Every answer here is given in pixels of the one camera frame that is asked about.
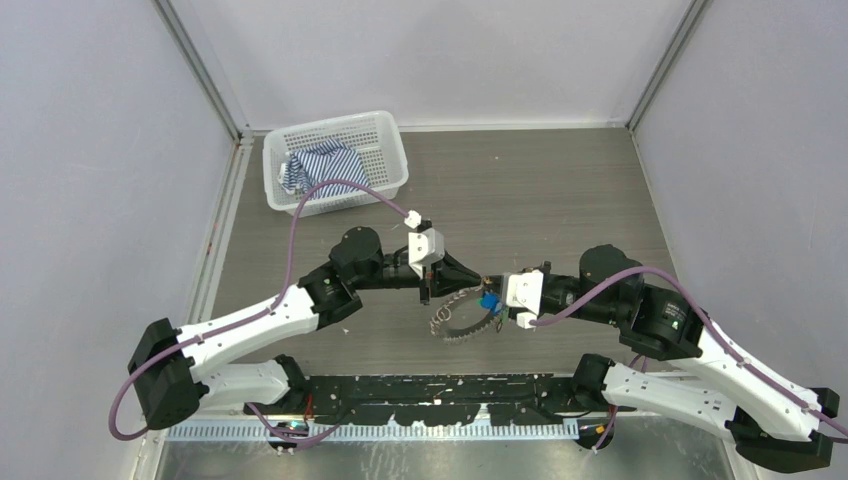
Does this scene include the aluminium frame rail left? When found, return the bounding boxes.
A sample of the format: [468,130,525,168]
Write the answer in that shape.
[176,130,256,327]

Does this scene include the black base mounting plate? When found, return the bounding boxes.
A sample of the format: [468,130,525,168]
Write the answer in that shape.
[245,374,639,428]

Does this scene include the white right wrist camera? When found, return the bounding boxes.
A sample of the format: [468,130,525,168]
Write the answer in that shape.
[500,269,544,329]

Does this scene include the white plastic perforated basket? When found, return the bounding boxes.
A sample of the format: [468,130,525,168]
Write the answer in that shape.
[262,111,409,215]

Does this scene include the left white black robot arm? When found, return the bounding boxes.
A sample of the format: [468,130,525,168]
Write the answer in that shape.
[128,226,482,430]

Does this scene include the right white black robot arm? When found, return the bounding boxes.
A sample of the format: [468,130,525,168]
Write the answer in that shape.
[483,244,840,474]

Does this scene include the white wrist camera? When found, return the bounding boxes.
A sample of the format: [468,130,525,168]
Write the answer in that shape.
[404,210,446,279]
[500,269,544,329]

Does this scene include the slotted cable duct strip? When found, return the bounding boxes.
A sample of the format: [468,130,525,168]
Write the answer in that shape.
[165,419,579,443]

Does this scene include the blue white striped cloth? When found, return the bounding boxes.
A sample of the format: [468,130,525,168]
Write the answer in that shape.
[278,139,370,199]

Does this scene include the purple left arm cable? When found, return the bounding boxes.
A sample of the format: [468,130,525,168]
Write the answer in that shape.
[108,178,425,455]

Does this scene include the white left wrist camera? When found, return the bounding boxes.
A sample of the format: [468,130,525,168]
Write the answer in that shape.
[404,210,446,279]

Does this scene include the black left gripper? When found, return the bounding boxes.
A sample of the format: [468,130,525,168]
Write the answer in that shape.
[353,251,481,307]

